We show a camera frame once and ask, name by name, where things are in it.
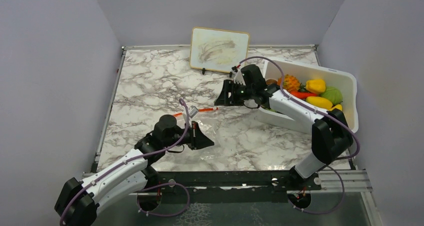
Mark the white plastic bin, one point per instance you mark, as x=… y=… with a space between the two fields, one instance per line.
x=290 y=118

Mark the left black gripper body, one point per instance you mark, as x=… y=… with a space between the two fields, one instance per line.
x=187 y=138

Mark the brown kiwi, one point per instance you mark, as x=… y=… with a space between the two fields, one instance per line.
x=271 y=81

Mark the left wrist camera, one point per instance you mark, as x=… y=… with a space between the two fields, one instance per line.
x=193 y=110

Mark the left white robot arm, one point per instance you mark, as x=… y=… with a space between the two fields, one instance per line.
x=80 y=201

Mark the yellow pear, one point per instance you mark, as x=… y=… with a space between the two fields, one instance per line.
x=336 y=107

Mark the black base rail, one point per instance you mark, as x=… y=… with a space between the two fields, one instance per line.
x=216 y=187

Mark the yellow mango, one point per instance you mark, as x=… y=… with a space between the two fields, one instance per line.
x=319 y=102

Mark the yellow bell pepper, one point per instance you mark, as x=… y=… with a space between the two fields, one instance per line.
x=316 y=86

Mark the clear zip bag orange zipper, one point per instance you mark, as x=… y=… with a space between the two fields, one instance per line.
x=207 y=120

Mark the red carrot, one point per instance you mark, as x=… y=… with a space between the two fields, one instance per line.
x=302 y=95

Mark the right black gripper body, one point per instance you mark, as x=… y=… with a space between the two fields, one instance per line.
x=241 y=93

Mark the green cabbage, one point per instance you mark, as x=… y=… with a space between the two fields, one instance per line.
x=332 y=94

